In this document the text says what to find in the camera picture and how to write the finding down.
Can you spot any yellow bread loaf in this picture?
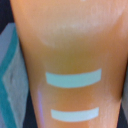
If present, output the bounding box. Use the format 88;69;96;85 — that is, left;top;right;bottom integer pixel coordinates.
10;0;128;128

